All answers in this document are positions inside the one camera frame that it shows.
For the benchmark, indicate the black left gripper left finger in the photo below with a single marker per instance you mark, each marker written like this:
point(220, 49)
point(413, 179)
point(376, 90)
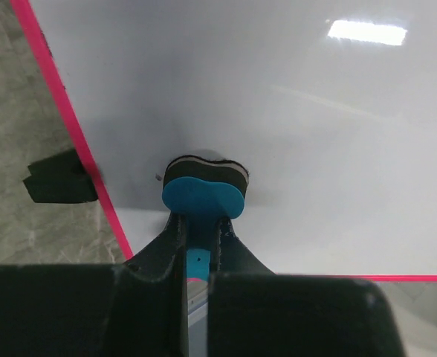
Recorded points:
point(137, 308)

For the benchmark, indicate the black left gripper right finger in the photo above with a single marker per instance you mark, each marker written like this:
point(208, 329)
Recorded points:
point(254, 312)

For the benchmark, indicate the blue bone-shaped eraser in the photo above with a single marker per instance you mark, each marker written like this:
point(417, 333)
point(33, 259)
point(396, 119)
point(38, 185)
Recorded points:
point(203, 191)

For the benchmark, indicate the black whiteboard clip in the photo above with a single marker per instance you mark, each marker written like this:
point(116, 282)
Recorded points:
point(60, 179)

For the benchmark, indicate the pink-framed whiteboard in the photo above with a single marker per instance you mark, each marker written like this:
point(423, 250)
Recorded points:
point(331, 106)

